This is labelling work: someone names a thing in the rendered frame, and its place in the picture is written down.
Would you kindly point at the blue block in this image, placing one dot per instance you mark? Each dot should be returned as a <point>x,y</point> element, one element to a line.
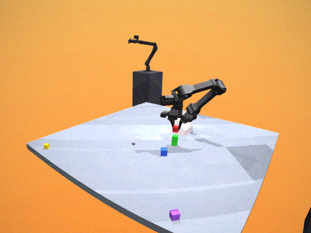
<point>164,151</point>

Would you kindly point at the red block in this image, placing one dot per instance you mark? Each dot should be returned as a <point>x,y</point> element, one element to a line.
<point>175,129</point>

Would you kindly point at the small purple cube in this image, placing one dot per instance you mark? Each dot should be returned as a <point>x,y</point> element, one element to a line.
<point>174,215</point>

